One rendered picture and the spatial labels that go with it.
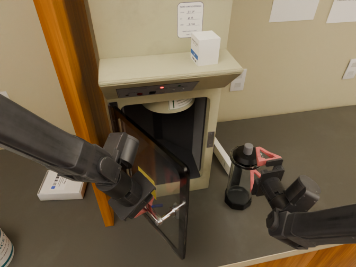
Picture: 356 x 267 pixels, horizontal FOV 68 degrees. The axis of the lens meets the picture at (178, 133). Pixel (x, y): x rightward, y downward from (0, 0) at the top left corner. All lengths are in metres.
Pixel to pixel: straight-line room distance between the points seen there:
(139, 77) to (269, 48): 0.85
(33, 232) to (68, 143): 0.67
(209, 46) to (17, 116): 0.40
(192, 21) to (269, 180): 0.45
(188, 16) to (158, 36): 0.08
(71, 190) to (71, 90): 0.54
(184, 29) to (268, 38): 0.68
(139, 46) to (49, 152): 0.35
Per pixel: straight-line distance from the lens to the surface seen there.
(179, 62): 0.63
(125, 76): 0.58
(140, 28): 0.65
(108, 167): 0.49
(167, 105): 0.78
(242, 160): 0.86
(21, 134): 0.40
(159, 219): 0.67
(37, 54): 1.17
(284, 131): 1.42
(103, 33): 0.65
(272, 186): 0.75
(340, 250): 1.30
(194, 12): 0.66
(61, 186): 1.11
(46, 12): 0.56
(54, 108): 1.29
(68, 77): 0.60
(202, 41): 0.60
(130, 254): 0.94
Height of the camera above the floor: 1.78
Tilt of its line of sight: 40 degrees down
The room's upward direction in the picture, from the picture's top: 1 degrees clockwise
